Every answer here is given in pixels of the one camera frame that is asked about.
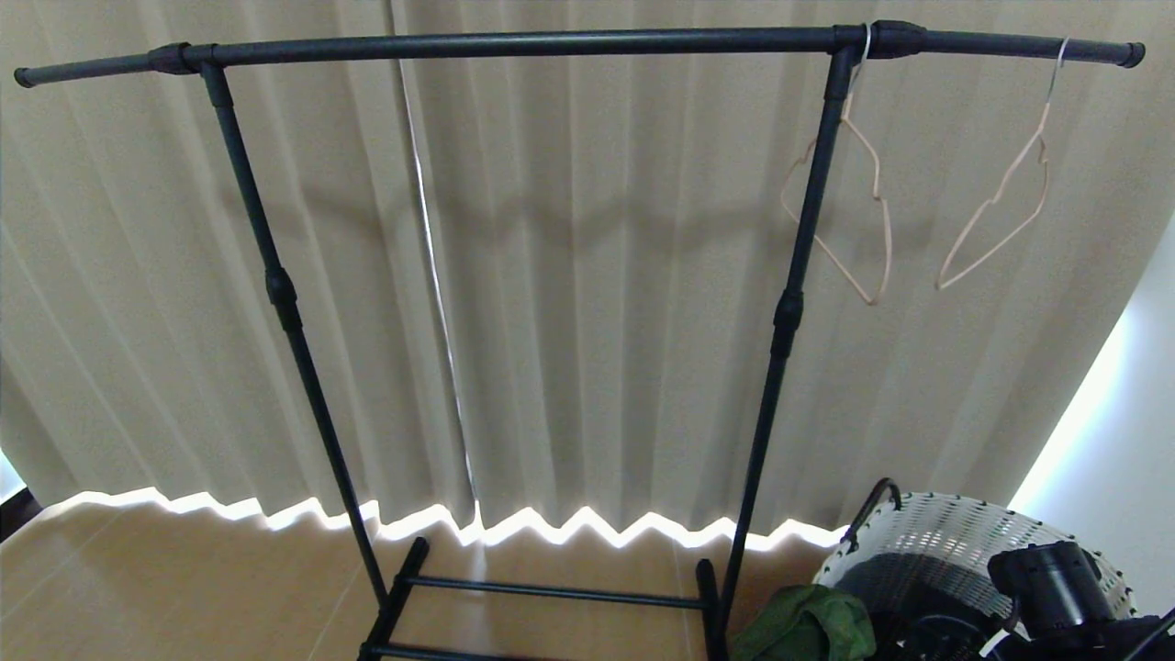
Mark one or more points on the pink clothes hanger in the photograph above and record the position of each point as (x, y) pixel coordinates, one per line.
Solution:
(991, 249)
(889, 252)

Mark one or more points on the green garment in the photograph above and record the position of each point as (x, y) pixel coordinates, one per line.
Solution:
(808, 629)

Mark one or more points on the black clothes rack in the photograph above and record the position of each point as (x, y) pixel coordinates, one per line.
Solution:
(551, 42)

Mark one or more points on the white laundry basket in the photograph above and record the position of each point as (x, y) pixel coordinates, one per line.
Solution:
(918, 542)

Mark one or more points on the beige curtain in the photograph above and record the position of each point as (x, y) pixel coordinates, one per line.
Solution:
(597, 275)

